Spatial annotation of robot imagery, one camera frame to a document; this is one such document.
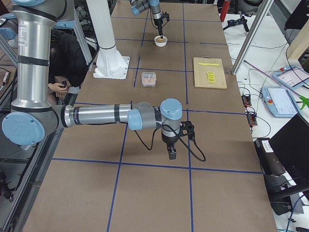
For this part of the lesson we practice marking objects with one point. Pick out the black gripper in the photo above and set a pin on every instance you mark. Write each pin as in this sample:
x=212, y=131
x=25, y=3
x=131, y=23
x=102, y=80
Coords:
x=158, y=23
x=168, y=139

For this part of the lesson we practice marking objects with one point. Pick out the clear plastic egg box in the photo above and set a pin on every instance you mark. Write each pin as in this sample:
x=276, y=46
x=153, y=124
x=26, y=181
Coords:
x=148, y=74

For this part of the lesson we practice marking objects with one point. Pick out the black box device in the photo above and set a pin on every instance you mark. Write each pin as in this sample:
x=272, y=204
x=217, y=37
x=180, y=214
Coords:
x=269, y=161

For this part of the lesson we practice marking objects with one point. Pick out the person hand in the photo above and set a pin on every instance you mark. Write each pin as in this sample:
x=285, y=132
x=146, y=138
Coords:
x=57, y=88

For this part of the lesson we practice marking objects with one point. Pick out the white bowl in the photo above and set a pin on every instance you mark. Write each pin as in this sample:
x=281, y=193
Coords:
x=160, y=44

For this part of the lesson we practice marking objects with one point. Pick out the yellow plastic knife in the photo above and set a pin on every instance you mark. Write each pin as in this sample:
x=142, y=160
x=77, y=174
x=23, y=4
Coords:
x=209, y=64

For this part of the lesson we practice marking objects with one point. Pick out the wooden cutting board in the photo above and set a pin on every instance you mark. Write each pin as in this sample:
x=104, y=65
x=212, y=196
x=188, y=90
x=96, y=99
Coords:
x=200, y=73

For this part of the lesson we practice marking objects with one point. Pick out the front lemon slice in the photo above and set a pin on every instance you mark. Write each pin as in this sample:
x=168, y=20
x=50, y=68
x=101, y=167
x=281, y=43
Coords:
x=211, y=81

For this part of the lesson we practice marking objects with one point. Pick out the teach pendant near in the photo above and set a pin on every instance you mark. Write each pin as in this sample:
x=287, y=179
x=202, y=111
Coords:
x=279, y=102

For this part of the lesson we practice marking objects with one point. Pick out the teach pendant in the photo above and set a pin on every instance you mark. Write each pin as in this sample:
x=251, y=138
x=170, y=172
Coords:
x=292, y=77
x=279, y=102

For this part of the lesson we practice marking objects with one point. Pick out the black computer monitor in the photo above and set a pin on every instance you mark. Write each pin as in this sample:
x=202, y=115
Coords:
x=291, y=146

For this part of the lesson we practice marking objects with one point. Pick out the teach pendant far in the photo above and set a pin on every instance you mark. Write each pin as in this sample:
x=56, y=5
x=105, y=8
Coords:
x=292, y=77

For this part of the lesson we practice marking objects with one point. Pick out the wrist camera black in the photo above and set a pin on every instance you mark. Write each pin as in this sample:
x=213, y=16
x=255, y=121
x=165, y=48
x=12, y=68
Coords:
x=187, y=129

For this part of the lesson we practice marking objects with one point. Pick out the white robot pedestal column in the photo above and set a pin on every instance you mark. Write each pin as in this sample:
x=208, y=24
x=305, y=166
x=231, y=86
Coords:
x=110, y=63

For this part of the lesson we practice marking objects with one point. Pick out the aluminium frame post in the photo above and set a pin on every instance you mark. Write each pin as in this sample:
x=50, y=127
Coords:
x=264, y=9

